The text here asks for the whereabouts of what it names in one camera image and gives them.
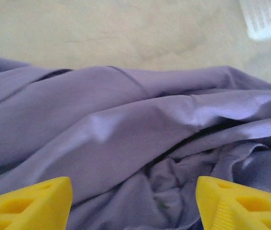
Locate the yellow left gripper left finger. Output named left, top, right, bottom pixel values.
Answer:
left=0, top=176, right=73, bottom=230

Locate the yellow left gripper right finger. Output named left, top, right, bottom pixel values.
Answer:
left=196, top=176, right=271, bottom=230

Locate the purple t-shirt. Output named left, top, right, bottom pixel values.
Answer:
left=0, top=52, right=271, bottom=230

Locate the white plastic mesh basket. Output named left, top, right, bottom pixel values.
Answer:
left=239, top=0, right=271, bottom=41

